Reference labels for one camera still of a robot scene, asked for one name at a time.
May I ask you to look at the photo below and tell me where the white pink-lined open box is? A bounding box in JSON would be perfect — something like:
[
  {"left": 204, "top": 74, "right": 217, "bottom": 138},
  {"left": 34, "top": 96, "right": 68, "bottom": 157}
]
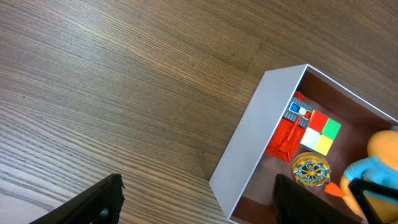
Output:
[{"left": 210, "top": 64, "right": 397, "bottom": 223}]

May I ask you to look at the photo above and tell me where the multicolour puzzle cube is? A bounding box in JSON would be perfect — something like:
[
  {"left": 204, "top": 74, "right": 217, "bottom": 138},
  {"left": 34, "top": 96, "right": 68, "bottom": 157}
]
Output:
[{"left": 300, "top": 110, "right": 341, "bottom": 156}]

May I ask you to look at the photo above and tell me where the orange duck toy blue hat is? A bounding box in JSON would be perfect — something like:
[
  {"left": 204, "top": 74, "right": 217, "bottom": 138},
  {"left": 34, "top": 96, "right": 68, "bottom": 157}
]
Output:
[{"left": 325, "top": 126, "right": 397, "bottom": 219}]

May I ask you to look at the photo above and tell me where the yellow round wheel toy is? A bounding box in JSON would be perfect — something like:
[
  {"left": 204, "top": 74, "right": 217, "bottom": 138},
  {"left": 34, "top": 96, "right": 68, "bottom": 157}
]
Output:
[{"left": 292, "top": 152, "right": 331, "bottom": 188}]

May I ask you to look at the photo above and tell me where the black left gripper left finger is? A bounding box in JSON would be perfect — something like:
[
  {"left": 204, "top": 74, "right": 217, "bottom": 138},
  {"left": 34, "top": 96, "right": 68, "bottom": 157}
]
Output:
[{"left": 31, "top": 174, "right": 125, "bottom": 224}]

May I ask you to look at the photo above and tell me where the red toy fire truck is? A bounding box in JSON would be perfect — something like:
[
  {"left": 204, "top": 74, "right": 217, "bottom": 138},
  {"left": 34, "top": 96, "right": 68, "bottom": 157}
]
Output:
[{"left": 266, "top": 91, "right": 313, "bottom": 162}]

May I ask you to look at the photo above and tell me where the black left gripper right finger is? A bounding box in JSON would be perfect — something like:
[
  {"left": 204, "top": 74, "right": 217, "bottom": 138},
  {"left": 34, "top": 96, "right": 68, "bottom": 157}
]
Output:
[{"left": 272, "top": 174, "right": 358, "bottom": 224}]

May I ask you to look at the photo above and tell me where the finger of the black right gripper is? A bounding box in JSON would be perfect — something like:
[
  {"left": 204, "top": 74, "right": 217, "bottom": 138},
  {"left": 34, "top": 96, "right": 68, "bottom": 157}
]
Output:
[{"left": 349, "top": 179, "right": 397, "bottom": 224}]

